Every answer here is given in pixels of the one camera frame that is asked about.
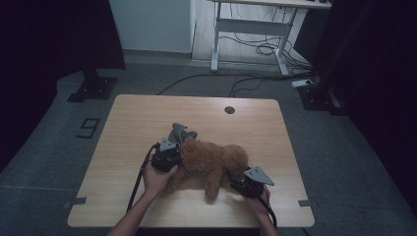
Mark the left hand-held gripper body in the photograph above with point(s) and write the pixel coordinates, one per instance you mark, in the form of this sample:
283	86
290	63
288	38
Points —
165	159

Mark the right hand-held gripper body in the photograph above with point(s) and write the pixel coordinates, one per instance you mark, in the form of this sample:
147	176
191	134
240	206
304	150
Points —
254	180

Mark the brown teddy bear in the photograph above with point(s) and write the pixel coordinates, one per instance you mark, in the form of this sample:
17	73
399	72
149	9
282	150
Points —
209	160

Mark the person's left hand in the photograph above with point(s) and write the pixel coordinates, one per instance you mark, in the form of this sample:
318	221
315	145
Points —
155	182

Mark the person's right hand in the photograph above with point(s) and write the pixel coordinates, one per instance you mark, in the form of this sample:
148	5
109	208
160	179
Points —
260	205

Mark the grey tape strip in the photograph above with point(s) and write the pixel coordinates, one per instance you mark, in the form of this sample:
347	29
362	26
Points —
76	201
306	203

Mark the white power strip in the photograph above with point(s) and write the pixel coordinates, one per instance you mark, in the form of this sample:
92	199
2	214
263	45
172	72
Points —
302	83

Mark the dark curtain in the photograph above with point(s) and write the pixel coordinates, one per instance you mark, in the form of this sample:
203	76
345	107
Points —
377	82
49	49

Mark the black stand base plate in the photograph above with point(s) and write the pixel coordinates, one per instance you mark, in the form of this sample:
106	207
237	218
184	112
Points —
319	96
95	88

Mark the white metal-frame desk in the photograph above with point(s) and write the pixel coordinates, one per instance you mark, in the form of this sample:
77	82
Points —
252	26

